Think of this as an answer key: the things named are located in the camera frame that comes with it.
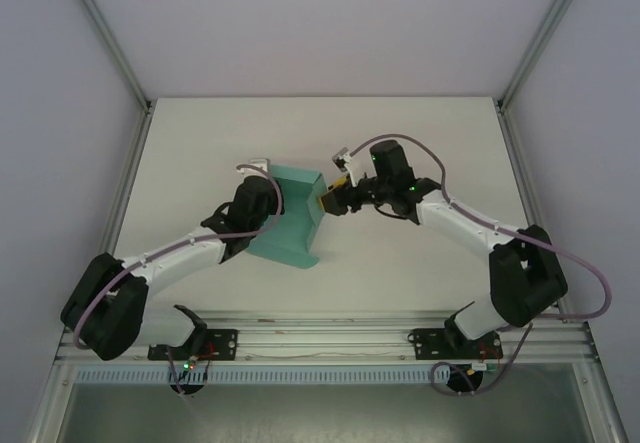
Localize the teal paper box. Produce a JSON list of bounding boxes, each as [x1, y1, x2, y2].
[[246, 162, 329, 271]]

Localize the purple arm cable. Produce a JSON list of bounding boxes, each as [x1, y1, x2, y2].
[[348, 133, 614, 396], [73, 161, 288, 390]]

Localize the slotted grey cable duct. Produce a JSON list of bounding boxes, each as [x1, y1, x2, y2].
[[73, 366, 452, 385]]

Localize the aluminium table side rail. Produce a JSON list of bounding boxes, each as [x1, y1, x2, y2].
[[494, 102, 577, 320], [99, 102, 154, 264]]

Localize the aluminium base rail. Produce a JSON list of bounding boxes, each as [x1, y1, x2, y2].
[[54, 312, 600, 365]]

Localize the aluminium frame post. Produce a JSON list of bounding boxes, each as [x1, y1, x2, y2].
[[61, 0, 154, 113], [496, 0, 597, 112]]

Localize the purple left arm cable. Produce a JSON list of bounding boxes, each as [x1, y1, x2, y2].
[[73, 161, 288, 390]]

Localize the grey metal panel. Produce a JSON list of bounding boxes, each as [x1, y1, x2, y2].
[[27, 362, 629, 443]]

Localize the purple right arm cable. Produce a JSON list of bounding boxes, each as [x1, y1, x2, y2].
[[348, 133, 614, 396]]

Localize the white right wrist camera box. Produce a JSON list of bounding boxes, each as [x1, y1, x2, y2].
[[331, 146, 367, 188]]

